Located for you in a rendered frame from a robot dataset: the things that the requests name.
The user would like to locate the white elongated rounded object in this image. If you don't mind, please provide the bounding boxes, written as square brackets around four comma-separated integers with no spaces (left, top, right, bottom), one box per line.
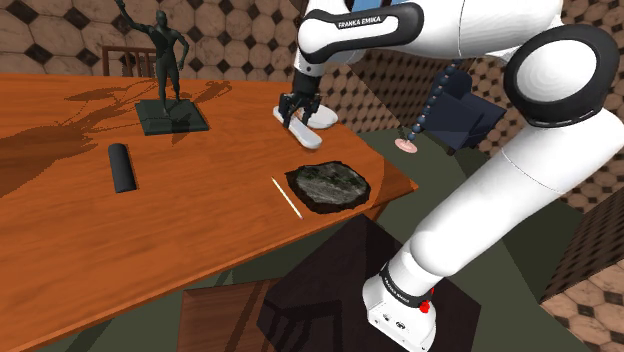
[272,104,339,150]

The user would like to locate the dark robot stand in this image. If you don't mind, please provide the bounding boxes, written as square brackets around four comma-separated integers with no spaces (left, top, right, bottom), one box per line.
[256,213,483,352]

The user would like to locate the pale thin stick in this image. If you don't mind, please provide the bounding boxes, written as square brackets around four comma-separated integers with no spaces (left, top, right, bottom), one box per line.
[270,175,305,221]

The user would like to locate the dark green human figure statue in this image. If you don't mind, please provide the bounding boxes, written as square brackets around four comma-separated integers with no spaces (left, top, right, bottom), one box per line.
[114,0,211,137]

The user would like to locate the brown wooden table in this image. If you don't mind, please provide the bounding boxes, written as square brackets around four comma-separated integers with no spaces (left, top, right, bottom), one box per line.
[0,72,420,352]

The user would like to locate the dark grey stone plate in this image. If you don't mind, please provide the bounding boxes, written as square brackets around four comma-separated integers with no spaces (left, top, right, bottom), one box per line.
[284,160,372,215]

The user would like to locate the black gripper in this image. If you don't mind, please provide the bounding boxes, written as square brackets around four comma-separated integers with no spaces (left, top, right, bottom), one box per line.
[278,71,322,129]

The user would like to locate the blue beaded floor lamp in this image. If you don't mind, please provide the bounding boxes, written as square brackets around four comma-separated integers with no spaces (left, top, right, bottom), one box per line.
[393,58,462,155]

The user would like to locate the black cylinder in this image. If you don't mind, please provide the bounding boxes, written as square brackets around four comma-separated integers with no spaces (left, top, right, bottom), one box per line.
[107,142,139,195]

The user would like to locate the brown wooden chair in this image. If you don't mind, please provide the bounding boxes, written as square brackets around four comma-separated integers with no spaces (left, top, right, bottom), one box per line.
[175,278,282,352]
[100,45,159,80]

